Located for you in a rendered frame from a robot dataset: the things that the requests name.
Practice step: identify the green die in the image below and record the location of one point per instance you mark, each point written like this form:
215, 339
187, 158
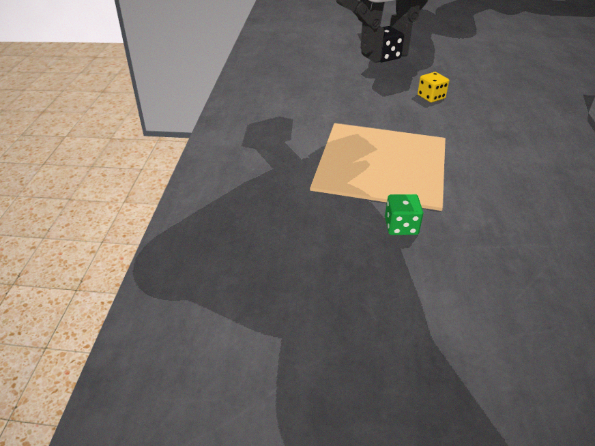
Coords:
403, 214

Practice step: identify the yellow die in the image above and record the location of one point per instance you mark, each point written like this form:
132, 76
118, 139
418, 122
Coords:
433, 87

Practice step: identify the black die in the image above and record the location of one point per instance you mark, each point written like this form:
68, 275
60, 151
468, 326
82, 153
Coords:
392, 44

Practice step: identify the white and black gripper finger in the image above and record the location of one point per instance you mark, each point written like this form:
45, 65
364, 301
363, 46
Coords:
407, 12
372, 34

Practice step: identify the tan flat mat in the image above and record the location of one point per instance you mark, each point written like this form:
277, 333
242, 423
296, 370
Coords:
371, 164

